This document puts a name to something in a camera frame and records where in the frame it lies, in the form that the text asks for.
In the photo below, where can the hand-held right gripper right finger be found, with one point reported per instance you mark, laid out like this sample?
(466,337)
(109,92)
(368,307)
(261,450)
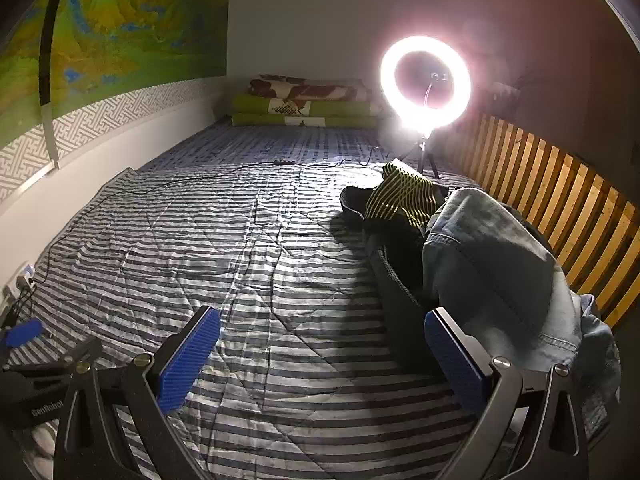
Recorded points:
(452,360)

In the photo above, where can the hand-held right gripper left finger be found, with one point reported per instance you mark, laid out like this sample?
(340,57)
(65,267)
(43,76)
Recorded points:
(187,355)

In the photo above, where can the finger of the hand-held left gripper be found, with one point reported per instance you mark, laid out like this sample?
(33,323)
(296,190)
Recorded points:
(75,352)
(22,335)

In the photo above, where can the blue denim jacket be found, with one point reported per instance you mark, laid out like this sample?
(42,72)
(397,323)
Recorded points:
(495,270)

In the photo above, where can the grey striped blanket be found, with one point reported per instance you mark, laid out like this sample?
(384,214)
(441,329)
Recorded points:
(225,260)

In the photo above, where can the dark pants with white stitching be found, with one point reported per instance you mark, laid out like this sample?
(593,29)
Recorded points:
(395,265)

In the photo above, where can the yellow black striped garment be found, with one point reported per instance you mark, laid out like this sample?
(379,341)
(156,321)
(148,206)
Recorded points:
(400,195)

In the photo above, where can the black tripod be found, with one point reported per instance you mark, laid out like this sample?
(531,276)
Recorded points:
(425,155)

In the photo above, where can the blue checked bedsheet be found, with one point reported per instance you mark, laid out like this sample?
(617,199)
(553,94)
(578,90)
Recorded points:
(310,145)

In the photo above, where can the black and white strip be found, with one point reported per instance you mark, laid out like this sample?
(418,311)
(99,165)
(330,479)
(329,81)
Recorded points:
(46,60)

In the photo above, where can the phone holder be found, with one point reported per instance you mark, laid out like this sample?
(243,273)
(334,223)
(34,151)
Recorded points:
(440,77)

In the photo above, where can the white wall socket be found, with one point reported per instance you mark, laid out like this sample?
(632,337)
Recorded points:
(22,279)

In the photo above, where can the wooden slatted bed rail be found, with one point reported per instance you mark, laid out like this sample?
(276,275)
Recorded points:
(565,200)

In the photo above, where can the green yellow wall poster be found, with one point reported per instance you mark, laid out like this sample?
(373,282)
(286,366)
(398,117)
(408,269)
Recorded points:
(125,25)

